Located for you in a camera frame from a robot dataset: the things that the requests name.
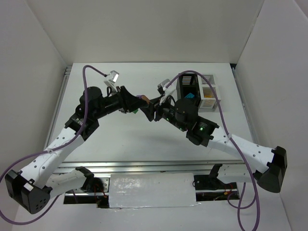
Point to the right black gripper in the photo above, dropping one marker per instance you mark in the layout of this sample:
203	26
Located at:
156	112

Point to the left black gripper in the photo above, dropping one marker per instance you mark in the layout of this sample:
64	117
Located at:
122	98

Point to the purple printed lego brick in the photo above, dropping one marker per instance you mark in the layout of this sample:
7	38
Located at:
143	97

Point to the teal flower printed lego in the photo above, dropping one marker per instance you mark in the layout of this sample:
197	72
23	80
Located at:
190	96

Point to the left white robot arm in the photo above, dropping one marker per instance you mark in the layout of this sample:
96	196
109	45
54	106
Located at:
35	184

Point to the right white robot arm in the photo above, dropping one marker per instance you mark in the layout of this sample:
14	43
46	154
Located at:
266	166

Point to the black slotted container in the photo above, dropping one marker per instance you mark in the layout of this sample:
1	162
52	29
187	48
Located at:
188	83

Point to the white slotted container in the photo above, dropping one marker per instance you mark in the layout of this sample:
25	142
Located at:
208	103

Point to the white taped cover panel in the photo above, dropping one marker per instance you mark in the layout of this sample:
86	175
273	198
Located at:
151	190

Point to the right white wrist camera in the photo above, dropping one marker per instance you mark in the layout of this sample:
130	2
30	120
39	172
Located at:
165	88

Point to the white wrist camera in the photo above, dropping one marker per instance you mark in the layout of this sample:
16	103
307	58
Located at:
165	88
111	79

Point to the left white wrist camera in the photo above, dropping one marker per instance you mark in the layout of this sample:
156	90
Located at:
111	79

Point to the aluminium frame rail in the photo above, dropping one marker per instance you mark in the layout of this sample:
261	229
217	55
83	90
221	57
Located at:
146	167

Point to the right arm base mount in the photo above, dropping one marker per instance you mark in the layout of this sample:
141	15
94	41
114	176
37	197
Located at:
207	189

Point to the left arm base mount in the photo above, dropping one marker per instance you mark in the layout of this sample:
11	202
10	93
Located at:
94	191

